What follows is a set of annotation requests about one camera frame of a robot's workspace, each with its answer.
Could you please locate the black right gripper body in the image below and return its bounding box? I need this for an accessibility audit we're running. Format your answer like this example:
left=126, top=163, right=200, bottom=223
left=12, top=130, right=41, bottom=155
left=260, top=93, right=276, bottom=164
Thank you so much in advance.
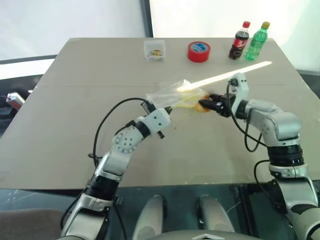
left=214, top=93, right=238, bottom=118

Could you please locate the orange snack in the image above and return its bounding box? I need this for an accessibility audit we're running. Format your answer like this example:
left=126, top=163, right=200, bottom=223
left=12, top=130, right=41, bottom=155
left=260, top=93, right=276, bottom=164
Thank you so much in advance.
left=195, top=95, right=211, bottom=113

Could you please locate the clear plastic bag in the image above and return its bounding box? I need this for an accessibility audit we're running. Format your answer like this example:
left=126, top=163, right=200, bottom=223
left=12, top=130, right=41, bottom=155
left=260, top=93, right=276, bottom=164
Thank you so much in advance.
left=144, top=79, right=209, bottom=113

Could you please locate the red tape roll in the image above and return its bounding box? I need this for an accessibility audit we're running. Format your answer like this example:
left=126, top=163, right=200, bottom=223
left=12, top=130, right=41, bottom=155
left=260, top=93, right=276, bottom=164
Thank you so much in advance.
left=187, top=41, right=211, bottom=63

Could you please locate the clear plastic box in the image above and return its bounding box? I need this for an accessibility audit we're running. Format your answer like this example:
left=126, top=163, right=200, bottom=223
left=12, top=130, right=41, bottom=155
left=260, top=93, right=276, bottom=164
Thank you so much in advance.
left=143, top=39, right=166, bottom=62

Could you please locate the cola bottle with red cap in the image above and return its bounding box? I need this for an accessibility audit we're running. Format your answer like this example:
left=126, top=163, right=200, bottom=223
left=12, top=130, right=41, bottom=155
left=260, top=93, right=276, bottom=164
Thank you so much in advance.
left=228, top=21, right=251, bottom=61

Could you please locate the green bottle with yellow cap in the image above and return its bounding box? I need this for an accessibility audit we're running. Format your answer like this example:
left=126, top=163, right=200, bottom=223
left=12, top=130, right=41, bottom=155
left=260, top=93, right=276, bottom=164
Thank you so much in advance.
left=244, top=21, right=271, bottom=61

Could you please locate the grey rounded robot leg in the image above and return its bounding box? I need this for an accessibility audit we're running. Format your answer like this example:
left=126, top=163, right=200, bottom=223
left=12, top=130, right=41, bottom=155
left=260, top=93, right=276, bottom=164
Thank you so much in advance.
left=131, top=194, right=168, bottom=240
left=195, top=194, right=236, bottom=235

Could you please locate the grey robot torso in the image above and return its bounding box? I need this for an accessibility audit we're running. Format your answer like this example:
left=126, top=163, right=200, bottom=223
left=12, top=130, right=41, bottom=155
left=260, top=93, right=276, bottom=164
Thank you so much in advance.
left=156, top=230, right=251, bottom=240

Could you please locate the silver and red device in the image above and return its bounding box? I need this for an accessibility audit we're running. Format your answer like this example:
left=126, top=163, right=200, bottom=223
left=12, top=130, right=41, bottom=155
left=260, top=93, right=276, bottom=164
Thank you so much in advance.
left=5, top=92, right=26, bottom=109

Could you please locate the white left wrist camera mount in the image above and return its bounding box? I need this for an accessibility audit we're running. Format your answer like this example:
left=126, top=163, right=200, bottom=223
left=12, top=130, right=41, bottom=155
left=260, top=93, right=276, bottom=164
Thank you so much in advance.
left=145, top=108, right=172, bottom=133

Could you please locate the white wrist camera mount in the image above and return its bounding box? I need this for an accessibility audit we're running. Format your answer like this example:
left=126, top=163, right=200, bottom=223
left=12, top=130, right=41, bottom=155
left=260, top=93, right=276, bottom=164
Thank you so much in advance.
left=228, top=72, right=250, bottom=111
left=145, top=108, right=172, bottom=133

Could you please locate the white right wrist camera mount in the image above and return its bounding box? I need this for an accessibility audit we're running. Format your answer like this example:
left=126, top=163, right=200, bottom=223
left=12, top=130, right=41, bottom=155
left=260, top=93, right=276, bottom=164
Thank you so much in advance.
left=228, top=72, right=250, bottom=111

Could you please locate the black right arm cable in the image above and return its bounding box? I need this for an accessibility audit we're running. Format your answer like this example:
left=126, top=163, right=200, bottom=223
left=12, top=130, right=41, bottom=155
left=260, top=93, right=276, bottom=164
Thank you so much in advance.
left=226, top=77, right=268, bottom=153

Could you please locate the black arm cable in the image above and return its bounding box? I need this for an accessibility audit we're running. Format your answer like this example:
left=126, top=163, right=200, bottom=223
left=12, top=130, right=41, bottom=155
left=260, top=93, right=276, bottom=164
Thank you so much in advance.
left=226, top=77, right=268, bottom=153
left=87, top=97, right=155, bottom=168

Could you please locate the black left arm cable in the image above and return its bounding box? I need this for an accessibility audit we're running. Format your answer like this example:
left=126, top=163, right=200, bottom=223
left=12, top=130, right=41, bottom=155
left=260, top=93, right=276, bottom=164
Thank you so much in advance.
left=87, top=97, right=155, bottom=168

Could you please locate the dark upright frame post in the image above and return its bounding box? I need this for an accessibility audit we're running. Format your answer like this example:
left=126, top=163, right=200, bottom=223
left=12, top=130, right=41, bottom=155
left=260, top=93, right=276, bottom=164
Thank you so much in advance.
left=144, top=0, right=154, bottom=39

